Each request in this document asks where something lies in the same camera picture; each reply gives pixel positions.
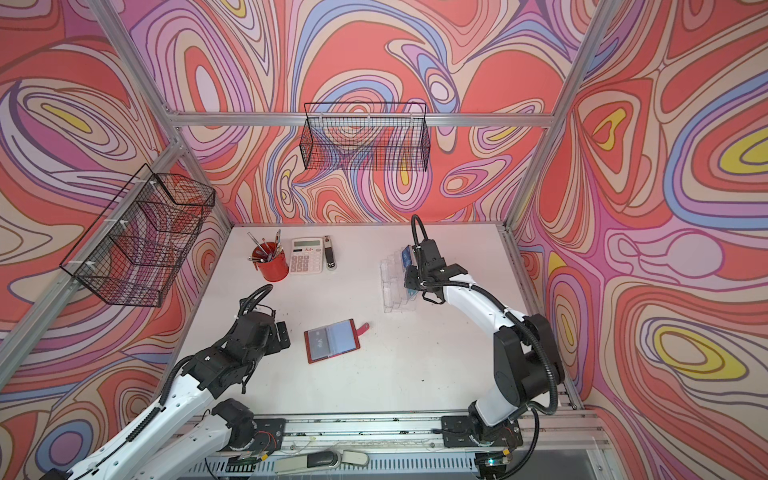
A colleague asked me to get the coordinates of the dark grey credit card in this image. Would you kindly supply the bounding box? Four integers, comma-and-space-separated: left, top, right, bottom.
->
307, 328, 331, 362

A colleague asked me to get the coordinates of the red leather card holder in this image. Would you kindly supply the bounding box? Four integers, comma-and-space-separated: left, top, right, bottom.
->
304, 319, 370, 364

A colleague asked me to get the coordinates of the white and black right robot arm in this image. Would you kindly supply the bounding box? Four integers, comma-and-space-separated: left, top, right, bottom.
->
404, 214, 565, 446

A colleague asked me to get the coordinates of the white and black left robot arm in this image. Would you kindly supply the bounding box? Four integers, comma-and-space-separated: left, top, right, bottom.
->
44, 284, 287, 479

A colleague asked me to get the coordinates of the blue VIP credit card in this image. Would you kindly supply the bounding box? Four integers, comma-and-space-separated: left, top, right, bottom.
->
401, 245, 413, 271

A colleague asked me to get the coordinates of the clear plastic card tray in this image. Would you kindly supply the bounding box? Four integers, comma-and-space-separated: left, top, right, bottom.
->
379, 247, 419, 313

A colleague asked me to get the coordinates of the red metal pen bucket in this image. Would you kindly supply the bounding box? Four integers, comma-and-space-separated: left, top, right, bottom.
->
251, 242, 289, 283

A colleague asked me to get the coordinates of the pink desk calculator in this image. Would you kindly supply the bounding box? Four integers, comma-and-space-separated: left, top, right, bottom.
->
288, 237, 324, 275

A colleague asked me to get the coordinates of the beige and black stapler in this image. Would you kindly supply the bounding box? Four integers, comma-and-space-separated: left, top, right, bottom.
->
323, 235, 337, 270

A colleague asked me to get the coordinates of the grey pencil in bucket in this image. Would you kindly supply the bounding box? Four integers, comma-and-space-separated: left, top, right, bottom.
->
246, 232, 269, 255

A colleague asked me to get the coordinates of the black wire basket on back wall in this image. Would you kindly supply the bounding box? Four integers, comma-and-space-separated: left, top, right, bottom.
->
299, 101, 431, 172

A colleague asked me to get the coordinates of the black wire basket on wall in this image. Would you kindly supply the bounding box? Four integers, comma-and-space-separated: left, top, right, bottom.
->
299, 101, 431, 172
59, 165, 216, 307

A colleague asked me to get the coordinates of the black wire basket on left wall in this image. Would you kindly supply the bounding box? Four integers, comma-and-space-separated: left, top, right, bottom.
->
59, 165, 216, 307

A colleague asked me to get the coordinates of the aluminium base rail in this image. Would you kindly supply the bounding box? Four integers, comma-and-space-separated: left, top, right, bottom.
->
177, 410, 622, 479

